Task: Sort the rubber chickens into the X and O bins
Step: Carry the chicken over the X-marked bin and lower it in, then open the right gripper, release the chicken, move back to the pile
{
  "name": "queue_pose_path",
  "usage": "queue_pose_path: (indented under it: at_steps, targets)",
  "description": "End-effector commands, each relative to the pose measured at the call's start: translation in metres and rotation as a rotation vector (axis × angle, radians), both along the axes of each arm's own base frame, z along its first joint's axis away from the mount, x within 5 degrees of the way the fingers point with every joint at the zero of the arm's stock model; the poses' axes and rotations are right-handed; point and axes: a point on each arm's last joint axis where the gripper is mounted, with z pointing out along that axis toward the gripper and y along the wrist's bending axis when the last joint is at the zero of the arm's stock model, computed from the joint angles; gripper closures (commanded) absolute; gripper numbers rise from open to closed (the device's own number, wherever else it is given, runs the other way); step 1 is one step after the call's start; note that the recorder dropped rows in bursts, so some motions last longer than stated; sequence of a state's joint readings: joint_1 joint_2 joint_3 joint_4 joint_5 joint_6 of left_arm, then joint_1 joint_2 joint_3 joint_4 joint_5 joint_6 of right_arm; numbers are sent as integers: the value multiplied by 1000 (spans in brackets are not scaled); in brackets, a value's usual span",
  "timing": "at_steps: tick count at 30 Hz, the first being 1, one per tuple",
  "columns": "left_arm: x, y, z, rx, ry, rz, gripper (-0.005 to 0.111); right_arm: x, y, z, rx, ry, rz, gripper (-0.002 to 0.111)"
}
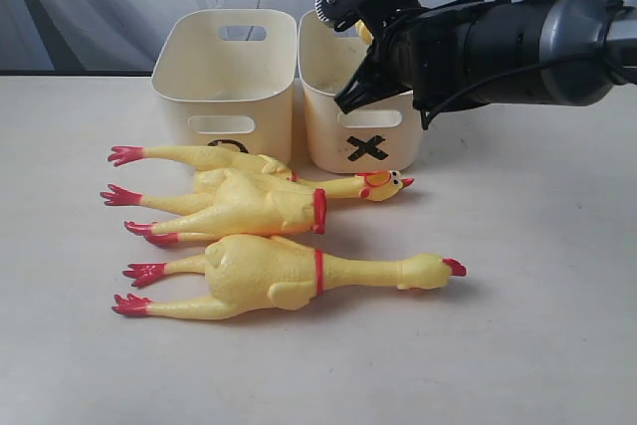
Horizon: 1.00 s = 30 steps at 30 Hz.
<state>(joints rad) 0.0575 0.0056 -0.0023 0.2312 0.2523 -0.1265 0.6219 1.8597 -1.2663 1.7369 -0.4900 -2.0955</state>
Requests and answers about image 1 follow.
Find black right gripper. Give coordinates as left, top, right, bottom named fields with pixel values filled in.
left=334, top=0, right=484, bottom=113

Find headless yellow rubber chicken body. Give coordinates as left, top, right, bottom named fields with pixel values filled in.
left=124, top=176, right=327, bottom=242

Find yellow rubber chicken face down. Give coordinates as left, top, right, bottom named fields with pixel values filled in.
left=112, top=235, right=467, bottom=320

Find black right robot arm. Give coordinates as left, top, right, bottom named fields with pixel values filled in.
left=335, top=0, right=636, bottom=126

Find cream bin with X mark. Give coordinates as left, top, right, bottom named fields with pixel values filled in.
left=298, top=11, right=422, bottom=173

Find cream bin with circle mark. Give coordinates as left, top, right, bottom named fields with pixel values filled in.
left=151, top=9, right=297, bottom=162

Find yellow rubber chicken facing up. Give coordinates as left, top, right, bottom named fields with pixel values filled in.
left=107, top=145, right=414, bottom=201

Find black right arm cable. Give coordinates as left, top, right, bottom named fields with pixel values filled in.
left=420, top=41, right=637, bottom=131

